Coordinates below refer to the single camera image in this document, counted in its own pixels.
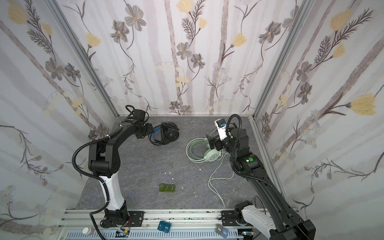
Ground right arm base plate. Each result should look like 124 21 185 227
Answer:
220 210 240 227

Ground white cable duct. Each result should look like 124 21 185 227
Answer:
65 229 241 240

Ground grey blue tag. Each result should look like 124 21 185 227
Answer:
215 224 229 239

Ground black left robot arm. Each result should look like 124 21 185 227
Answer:
72 105 154 229

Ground white round cap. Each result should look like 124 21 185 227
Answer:
82 227 94 236

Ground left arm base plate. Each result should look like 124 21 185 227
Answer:
126 211 145 228

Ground mint green headphones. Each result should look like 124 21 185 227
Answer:
186 138 224 164

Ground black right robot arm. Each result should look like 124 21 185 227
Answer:
207 114 316 240

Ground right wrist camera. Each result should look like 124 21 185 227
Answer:
215 119 228 141

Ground green plastic block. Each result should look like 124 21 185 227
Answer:
159 184 176 193

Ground aluminium frame rail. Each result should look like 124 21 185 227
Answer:
56 208 307 240

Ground black blue headphones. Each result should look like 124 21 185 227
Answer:
148 122 180 146

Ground blue square tag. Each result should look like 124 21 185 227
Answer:
158 221 172 234

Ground small circuit board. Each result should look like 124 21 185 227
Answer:
115 230 129 238

